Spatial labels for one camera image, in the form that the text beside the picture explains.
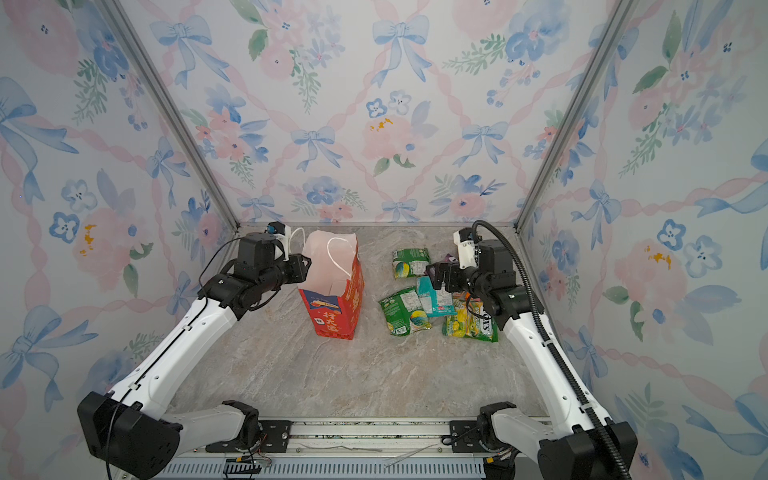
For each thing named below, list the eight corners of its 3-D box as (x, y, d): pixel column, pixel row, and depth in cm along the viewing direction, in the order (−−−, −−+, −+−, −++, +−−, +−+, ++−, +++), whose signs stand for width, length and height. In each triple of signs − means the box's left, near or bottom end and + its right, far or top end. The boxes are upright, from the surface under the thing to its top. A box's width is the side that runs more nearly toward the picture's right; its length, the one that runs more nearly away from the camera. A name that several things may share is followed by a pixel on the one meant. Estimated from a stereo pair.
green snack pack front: (392, 340, 92) (392, 335, 89) (379, 302, 100) (379, 296, 97) (430, 328, 94) (432, 323, 91) (414, 292, 102) (415, 286, 100)
